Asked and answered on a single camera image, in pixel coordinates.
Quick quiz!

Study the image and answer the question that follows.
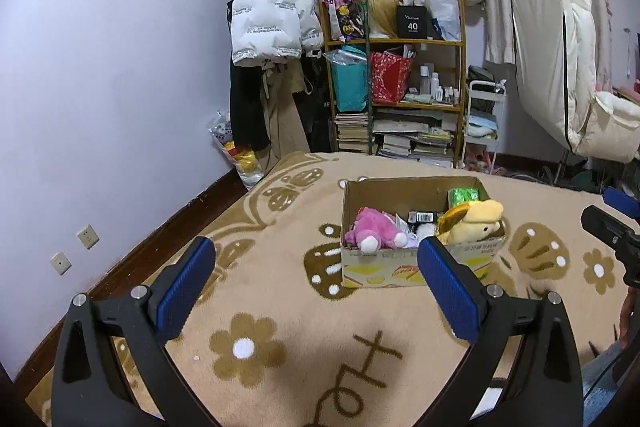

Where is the green tissue pack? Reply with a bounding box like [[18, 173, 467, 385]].
[[447, 187, 480, 209]]

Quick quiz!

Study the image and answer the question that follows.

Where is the red gift bag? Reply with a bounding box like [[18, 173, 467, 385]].
[[371, 51, 412, 103]]

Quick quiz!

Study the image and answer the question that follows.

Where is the white utility cart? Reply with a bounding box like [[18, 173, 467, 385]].
[[460, 66, 508, 174]]

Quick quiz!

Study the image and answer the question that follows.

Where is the wall socket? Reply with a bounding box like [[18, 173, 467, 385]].
[[50, 251, 72, 275], [76, 225, 100, 249]]

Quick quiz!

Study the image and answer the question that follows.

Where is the upper wall socket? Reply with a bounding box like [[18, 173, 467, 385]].
[[76, 225, 100, 249]]

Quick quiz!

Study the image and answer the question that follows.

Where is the bag of toys by wall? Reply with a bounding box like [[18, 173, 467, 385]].
[[207, 110, 264, 191]]

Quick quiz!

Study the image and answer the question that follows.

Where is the beige round patterned rug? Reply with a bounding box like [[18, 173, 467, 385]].
[[24, 149, 640, 427]]

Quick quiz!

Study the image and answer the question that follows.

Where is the white puffer jacket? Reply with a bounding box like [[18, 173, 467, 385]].
[[230, 0, 323, 67]]

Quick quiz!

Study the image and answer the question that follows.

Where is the stack of books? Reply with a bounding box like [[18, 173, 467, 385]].
[[334, 113, 369, 154]]

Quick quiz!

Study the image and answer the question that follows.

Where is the white folded duvet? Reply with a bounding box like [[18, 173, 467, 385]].
[[511, 0, 639, 164]]

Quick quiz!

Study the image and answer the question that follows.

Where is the teal bag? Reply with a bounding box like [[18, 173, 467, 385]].
[[324, 46, 368, 113]]

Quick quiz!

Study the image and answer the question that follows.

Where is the black tissue pack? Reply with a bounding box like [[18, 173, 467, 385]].
[[408, 210, 444, 225]]

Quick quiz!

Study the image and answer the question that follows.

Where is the yellow plush toy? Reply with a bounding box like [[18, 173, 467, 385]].
[[436, 199, 503, 245]]

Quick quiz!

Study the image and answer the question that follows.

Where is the cardboard box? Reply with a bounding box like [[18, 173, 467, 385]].
[[341, 176, 506, 288]]

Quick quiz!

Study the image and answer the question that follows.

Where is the lower wall socket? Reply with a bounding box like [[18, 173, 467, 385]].
[[50, 251, 72, 275]]

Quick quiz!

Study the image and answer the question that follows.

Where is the beige coat hanging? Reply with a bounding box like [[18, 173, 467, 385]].
[[257, 61, 309, 172]]

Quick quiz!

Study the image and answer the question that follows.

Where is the black number box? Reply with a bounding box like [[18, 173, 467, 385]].
[[396, 4, 433, 39]]

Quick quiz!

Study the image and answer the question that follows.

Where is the black white plush keychain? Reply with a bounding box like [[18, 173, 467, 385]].
[[413, 223, 437, 244]]

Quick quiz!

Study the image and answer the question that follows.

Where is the wooden bookshelf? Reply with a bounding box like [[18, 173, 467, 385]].
[[319, 0, 468, 168]]

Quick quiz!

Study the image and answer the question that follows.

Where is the pink plush toy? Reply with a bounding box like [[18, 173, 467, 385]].
[[344, 207, 408, 255]]

